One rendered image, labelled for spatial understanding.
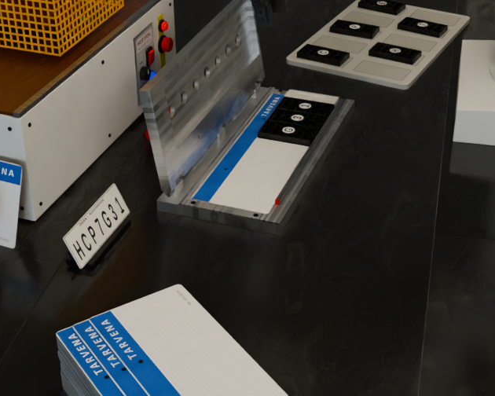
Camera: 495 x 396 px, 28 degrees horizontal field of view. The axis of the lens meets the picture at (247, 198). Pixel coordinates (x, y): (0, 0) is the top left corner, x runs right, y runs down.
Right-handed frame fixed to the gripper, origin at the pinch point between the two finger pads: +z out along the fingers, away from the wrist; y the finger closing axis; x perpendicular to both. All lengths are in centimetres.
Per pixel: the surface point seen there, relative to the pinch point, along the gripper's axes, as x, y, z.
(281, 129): -2.3, -9.5, 18.5
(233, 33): 7.8, -0.9, 3.7
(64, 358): -2, -78, 14
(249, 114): 5.9, -4.7, 18.1
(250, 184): -3.3, -26.8, 19.5
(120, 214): 11.5, -42.8, 16.4
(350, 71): -4.6, 22.1, 21.8
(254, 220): -7.7, -36.1, 20.4
